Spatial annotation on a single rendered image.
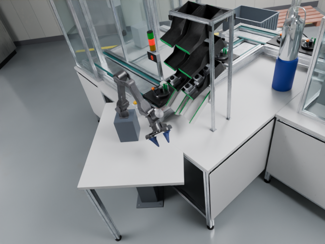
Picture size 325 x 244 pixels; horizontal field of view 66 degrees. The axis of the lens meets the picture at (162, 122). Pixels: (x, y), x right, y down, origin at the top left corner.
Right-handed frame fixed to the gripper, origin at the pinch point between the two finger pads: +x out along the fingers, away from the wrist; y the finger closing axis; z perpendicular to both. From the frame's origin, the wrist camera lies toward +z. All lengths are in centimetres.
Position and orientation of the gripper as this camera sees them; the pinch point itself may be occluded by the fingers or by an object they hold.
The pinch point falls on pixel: (161, 139)
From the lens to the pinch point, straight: 157.4
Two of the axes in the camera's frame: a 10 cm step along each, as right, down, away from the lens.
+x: 4.1, 9.1, -0.4
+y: -7.4, 3.6, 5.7
